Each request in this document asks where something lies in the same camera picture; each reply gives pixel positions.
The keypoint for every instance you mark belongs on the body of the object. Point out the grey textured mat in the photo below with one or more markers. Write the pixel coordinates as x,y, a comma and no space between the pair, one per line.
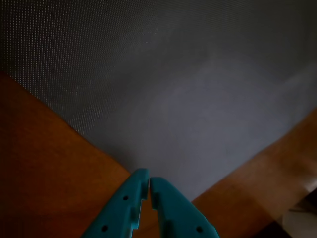
173,99

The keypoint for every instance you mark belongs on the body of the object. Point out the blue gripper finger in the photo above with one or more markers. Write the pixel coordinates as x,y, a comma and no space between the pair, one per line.
119,210
178,213

